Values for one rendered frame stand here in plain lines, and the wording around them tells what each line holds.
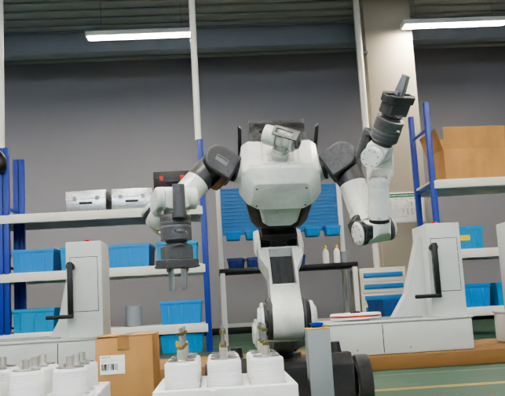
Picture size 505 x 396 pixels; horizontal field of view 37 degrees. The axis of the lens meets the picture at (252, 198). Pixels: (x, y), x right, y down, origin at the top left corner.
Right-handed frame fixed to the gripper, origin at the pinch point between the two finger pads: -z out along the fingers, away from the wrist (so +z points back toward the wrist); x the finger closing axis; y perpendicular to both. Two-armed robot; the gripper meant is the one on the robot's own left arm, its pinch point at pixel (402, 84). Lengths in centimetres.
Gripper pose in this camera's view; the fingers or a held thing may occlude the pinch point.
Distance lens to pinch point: 230.1
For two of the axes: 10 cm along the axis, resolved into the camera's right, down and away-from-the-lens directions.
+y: -5.5, -4.8, 6.8
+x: -7.9, 0.5, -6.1
